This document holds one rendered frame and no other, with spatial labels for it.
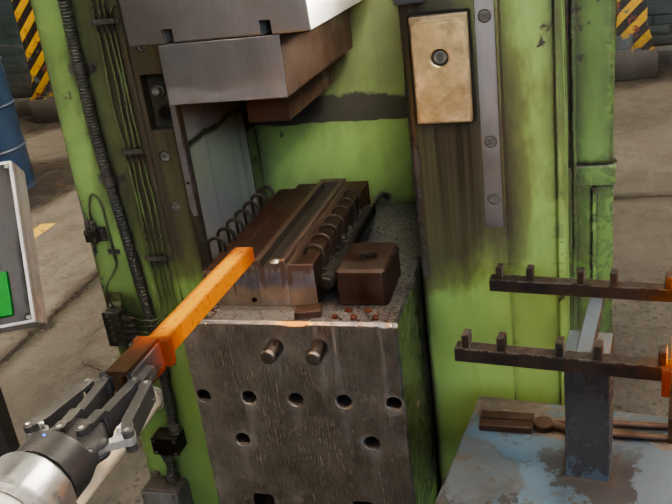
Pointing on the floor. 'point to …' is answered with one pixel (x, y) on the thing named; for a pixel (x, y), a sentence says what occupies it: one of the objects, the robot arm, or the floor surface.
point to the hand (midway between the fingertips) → (138, 368)
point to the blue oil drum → (13, 137)
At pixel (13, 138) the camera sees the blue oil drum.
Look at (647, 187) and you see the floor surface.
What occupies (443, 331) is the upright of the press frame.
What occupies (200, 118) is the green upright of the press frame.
